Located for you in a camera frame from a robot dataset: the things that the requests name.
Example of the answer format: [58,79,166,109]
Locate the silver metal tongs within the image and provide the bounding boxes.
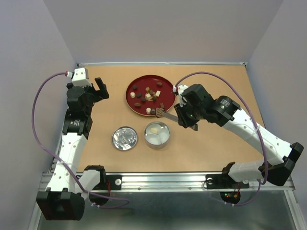
[164,111,198,131]

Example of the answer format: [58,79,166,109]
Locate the striped brown bar chocolate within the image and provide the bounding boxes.
[155,108,165,118]

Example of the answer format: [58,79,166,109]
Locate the white oval chocolate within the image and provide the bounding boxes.
[151,128,158,134]

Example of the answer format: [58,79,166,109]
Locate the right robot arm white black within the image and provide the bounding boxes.
[173,84,304,187]

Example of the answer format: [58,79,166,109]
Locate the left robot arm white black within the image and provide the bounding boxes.
[36,78,109,220]

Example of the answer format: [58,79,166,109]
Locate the white cube chocolate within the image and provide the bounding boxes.
[155,91,161,97]

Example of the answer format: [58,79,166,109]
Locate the white square chocolate centre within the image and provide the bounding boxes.
[145,93,152,100]

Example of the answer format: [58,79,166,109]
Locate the red round tray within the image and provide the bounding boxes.
[125,75,176,116]

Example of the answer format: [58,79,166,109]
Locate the white paper cup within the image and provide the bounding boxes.
[146,124,161,135]
[145,134,161,145]
[158,128,170,143]

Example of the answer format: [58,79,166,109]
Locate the round silver tin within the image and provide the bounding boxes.
[144,121,171,150]

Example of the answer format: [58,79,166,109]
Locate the silver tin lid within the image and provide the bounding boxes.
[111,126,138,151]

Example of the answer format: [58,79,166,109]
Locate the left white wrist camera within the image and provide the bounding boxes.
[71,68,92,87]

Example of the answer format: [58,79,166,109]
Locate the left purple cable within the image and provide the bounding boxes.
[32,71,130,209]

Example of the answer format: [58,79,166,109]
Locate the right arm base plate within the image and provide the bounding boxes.
[205,173,249,189]

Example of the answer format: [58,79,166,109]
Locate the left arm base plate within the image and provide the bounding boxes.
[93,174,122,191]

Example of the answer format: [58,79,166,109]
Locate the aluminium mounting rail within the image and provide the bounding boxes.
[39,170,295,194]

